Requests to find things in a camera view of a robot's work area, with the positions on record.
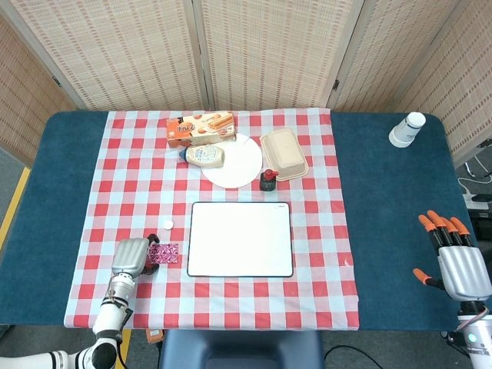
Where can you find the small orange box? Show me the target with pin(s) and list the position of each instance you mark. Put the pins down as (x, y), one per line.
(154, 335)

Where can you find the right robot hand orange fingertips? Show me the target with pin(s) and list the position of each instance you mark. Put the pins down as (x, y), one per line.
(463, 269)

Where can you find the small white round cap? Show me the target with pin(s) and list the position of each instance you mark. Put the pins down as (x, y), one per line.
(168, 224)

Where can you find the dark blue padded seat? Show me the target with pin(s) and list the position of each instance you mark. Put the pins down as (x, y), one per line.
(242, 348)

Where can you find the red white checkered tablecloth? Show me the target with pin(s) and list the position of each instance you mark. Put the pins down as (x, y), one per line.
(134, 192)

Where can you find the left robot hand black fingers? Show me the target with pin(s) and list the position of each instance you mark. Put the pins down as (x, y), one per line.
(130, 255)

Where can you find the cream mayonnaise squeeze bottle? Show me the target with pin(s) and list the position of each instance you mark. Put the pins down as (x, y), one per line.
(205, 155)

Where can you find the woven folding screen panel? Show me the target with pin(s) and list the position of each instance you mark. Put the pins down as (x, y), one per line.
(23, 96)
(115, 54)
(276, 54)
(384, 57)
(465, 84)

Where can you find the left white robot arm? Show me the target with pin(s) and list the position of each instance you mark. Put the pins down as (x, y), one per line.
(111, 319)

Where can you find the white power strip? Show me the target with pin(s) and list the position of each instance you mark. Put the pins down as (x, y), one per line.
(474, 200)

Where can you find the pink patterned packet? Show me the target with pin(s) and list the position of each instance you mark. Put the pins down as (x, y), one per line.
(167, 253)

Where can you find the black screen hinge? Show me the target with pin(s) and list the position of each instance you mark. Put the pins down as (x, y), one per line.
(335, 85)
(57, 81)

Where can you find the dark blue table cover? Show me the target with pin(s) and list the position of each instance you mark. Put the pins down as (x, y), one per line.
(384, 192)

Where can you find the white paper cup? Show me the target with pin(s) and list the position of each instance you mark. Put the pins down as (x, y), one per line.
(405, 130)

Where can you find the black bottle with red cap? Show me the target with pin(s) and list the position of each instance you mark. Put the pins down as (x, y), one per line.
(268, 182)

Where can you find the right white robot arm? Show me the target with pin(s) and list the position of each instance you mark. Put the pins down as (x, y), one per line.
(476, 338)

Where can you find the white board with black edge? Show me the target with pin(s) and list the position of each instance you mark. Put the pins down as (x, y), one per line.
(240, 238)

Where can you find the beige lidded food container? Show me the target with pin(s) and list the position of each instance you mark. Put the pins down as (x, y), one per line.
(284, 151)

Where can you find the orange biscuit box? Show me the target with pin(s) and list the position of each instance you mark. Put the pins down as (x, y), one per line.
(200, 128)

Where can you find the white round plate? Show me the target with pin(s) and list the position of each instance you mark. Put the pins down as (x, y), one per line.
(240, 169)

